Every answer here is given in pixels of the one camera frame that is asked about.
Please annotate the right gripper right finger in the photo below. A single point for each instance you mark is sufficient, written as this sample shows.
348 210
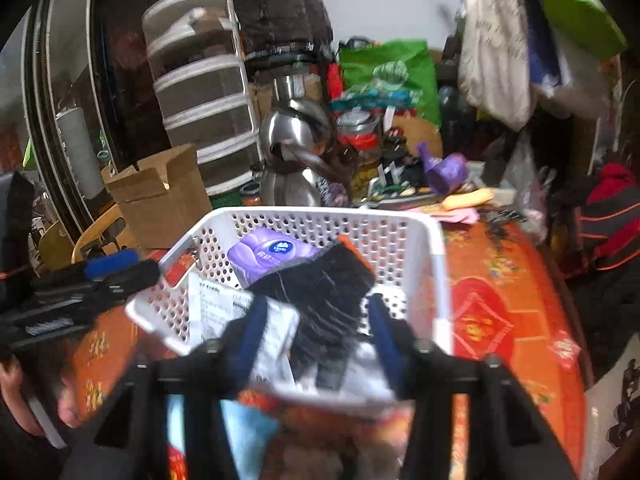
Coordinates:
508 438

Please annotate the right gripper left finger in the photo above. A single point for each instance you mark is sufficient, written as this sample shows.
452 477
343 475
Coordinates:
126 438

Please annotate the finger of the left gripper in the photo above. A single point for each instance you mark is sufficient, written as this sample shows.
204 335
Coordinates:
60 312
92 269

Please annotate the purple tissue pack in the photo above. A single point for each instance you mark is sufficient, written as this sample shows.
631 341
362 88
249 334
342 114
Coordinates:
262 250

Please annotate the white perforated plastic basket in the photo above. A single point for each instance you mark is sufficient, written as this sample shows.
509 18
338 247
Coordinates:
407 254

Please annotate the black knit glove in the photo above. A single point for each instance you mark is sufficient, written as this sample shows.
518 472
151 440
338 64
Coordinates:
326 289

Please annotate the white instruction paper sheet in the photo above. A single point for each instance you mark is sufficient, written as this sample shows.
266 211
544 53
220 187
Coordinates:
256 332

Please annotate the light blue wet wipes pack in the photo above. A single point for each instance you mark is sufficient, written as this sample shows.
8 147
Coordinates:
248 430

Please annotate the person's left hand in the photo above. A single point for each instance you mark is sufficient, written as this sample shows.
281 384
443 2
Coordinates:
28 411

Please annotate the wooden chair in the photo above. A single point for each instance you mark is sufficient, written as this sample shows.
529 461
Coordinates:
107 235

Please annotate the brown cardboard box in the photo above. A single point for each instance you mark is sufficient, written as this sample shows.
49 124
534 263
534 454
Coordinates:
161 197

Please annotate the stainless steel kettle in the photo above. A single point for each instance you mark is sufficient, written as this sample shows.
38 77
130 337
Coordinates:
304 162

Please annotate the grey plastic drawer tower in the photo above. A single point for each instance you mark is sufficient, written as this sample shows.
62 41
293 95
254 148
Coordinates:
200 82

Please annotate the red black striped jacket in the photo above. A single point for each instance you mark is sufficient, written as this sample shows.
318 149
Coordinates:
607 224

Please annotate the yellow cloth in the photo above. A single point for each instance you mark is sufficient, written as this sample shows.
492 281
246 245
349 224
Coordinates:
468 200

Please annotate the purple plastic watering cup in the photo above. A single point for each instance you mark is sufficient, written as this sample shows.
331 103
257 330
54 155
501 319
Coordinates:
443 176

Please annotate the glass jar red lid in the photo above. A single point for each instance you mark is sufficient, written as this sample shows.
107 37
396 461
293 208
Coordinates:
359 129

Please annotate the black plastic wrapped box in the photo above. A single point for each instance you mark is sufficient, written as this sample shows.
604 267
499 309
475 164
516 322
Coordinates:
271 24

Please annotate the white hanging tote bag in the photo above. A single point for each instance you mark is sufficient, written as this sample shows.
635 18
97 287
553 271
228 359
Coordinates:
580 88

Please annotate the green shopping bag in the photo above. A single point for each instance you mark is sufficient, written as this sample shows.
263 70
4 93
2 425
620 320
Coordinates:
400 71

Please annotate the beige canvas tote bag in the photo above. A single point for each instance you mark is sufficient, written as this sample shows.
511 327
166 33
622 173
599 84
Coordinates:
493 72

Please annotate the lime green hanging bag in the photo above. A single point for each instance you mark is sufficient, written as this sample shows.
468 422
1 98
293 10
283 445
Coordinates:
588 24

